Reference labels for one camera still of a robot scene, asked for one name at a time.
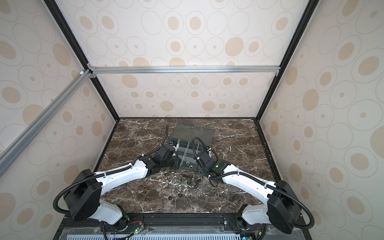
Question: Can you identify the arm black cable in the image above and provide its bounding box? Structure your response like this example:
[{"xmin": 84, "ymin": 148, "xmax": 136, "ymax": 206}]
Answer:
[
  {"xmin": 191, "ymin": 137, "xmax": 315, "ymax": 230},
  {"xmin": 52, "ymin": 124, "xmax": 170, "ymax": 214}
]

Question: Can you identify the black corner frame post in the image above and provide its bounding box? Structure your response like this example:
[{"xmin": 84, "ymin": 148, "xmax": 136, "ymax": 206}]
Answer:
[
  {"xmin": 256, "ymin": 0, "xmax": 320, "ymax": 123},
  {"xmin": 44, "ymin": 0, "xmax": 120, "ymax": 122}
]

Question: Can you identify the pile of screws and nuts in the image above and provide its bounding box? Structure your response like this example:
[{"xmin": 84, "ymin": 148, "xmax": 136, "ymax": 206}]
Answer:
[{"xmin": 161, "ymin": 170, "xmax": 204, "ymax": 200}]

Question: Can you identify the aluminium crossbar back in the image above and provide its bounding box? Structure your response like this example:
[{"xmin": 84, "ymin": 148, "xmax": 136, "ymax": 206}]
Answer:
[{"xmin": 91, "ymin": 66, "xmax": 280, "ymax": 74}]

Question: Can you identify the black corner frame post left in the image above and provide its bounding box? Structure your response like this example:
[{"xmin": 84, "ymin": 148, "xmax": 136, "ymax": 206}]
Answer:
[{"xmin": 44, "ymin": 0, "xmax": 120, "ymax": 122}]

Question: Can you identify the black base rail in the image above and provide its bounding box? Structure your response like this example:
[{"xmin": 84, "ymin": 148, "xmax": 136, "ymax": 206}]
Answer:
[{"xmin": 54, "ymin": 213, "xmax": 312, "ymax": 240}]

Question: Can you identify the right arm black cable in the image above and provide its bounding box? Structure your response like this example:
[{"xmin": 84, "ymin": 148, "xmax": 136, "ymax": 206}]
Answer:
[{"xmin": 191, "ymin": 137, "xmax": 315, "ymax": 230}]

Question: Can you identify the aluminium crossbar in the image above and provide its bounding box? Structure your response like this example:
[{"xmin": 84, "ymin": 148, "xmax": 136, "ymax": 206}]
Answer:
[
  {"xmin": 1, "ymin": 70, "xmax": 91, "ymax": 175},
  {"xmin": 91, "ymin": 66, "xmax": 280, "ymax": 74}
]

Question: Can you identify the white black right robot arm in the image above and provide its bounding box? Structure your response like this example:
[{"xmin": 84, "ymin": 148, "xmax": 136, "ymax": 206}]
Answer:
[{"xmin": 194, "ymin": 150, "xmax": 302, "ymax": 234}]

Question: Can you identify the black corner frame post right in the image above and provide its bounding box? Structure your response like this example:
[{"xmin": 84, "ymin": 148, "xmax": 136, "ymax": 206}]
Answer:
[{"xmin": 256, "ymin": 0, "xmax": 320, "ymax": 123}]

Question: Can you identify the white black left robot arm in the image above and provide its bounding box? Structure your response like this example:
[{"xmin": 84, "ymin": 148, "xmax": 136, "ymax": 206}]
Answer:
[{"xmin": 63, "ymin": 143, "xmax": 180, "ymax": 231}]

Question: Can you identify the clear plastic organizer box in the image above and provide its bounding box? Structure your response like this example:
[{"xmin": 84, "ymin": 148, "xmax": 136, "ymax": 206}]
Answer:
[{"xmin": 172, "ymin": 121, "xmax": 216, "ymax": 175}]

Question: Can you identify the aluminium crossbar left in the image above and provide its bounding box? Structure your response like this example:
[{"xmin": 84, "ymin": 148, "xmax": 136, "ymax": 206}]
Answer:
[{"xmin": 1, "ymin": 70, "xmax": 91, "ymax": 175}]

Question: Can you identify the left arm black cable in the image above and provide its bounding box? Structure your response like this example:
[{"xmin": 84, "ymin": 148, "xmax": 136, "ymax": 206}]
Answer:
[{"xmin": 52, "ymin": 124, "xmax": 170, "ymax": 214}]

